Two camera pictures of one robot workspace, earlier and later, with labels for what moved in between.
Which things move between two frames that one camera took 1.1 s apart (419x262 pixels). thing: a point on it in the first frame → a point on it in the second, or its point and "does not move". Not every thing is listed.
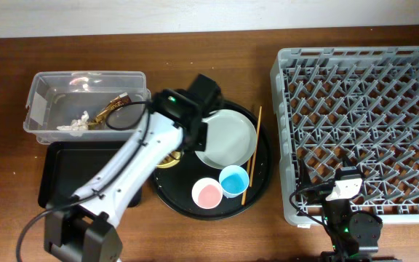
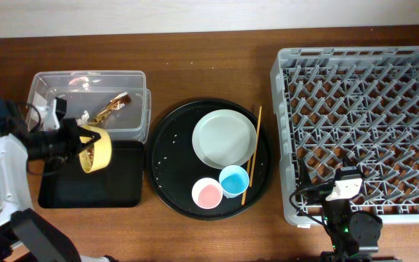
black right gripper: [318, 194] does not move
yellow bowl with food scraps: [170, 160] → [99, 154]
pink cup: [206, 193] does not move
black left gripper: [203, 143] → [74, 132]
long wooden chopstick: [256, 145] does not move
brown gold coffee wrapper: [100, 122] does not move
